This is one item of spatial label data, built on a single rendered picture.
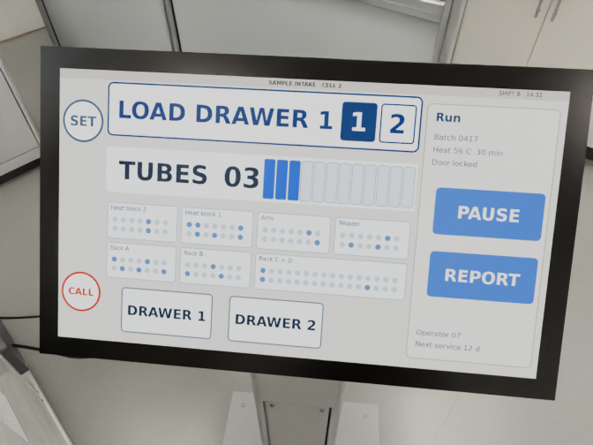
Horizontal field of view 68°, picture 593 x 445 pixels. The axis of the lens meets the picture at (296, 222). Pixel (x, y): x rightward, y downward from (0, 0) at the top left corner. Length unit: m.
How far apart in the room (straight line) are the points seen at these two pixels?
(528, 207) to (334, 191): 0.18
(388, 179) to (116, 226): 0.27
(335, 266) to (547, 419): 1.30
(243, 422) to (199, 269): 1.03
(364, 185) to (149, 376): 1.28
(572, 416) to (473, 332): 1.25
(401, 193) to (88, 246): 0.31
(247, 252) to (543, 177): 0.28
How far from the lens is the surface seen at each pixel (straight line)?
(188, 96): 0.45
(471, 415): 1.57
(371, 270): 0.43
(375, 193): 0.42
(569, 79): 0.48
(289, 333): 0.45
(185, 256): 0.45
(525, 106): 0.46
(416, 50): 1.16
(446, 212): 0.43
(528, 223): 0.46
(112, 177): 0.47
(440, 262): 0.44
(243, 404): 1.46
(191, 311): 0.46
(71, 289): 0.51
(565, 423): 1.68
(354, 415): 1.45
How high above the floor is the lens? 1.38
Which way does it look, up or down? 46 degrees down
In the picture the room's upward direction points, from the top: straight up
